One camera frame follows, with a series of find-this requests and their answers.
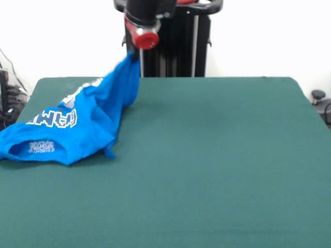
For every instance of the black electronics box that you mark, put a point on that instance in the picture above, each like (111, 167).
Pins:
(3, 90)

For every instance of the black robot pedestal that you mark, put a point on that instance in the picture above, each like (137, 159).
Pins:
(181, 49)

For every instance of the blue printed t-shirt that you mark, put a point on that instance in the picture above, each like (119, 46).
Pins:
(77, 134)

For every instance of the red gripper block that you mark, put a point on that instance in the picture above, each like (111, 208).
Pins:
(146, 38)

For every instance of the dark green table cloth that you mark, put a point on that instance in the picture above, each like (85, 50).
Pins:
(207, 168)

